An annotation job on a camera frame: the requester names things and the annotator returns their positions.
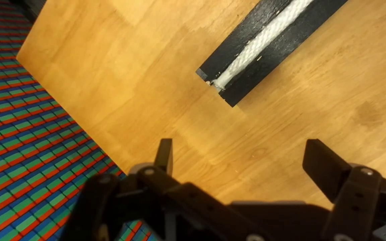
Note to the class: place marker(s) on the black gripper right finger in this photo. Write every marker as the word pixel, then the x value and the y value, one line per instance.
pixel 358 201

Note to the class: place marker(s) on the black slotted rail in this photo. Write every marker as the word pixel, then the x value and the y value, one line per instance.
pixel 287 44

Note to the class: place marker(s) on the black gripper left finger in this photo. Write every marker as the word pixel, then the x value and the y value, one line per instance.
pixel 126 201

